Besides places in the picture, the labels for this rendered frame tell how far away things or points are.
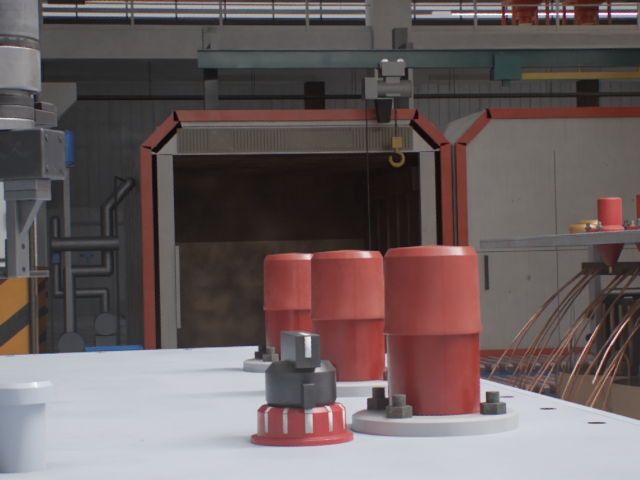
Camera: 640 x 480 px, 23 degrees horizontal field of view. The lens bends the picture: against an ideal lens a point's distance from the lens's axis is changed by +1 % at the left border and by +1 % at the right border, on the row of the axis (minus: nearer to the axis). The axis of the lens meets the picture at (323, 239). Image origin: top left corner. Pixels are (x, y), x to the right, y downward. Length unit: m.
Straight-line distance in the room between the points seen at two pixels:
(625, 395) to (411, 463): 3.11
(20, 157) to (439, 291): 0.63
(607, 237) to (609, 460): 2.78
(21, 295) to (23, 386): 10.70
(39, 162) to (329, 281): 0.35
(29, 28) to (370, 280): 0.46
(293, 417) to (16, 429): 0.19
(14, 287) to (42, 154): 10.07
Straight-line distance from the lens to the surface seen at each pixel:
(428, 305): 1.11
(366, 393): 1.42
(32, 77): 1.64
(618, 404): 4.09
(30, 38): 1.65
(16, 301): 11.67
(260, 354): 1.82
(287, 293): 1.76
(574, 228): 4.37
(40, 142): 1.61
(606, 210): 4.07
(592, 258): 4.62
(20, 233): 1.64
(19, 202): 1.64
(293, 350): 1.06
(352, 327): 1.44
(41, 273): 1.71
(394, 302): 1.13
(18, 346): 11.68
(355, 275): 1.44
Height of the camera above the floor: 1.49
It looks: 1 degrees up
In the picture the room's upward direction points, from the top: 1 degrees counter-clockwise
